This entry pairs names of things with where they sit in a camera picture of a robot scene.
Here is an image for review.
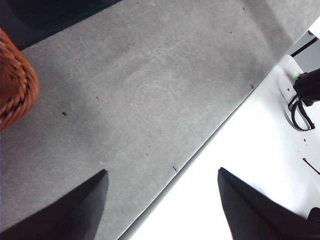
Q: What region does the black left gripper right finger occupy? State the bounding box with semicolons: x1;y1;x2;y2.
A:
217;167;320;240

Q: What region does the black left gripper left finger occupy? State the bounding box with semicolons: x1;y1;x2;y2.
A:
0;169;110;240

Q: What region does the brown woven wicker basket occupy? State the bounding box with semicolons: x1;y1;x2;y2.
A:
0;27;40;132

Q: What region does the dark rectangular tray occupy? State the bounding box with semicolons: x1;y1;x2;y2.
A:
0;0;123;52

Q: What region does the black cable loop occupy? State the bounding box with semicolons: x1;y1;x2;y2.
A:
287;93;315;131

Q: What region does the black device with cables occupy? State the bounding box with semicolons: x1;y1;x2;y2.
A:
292;68;320;107

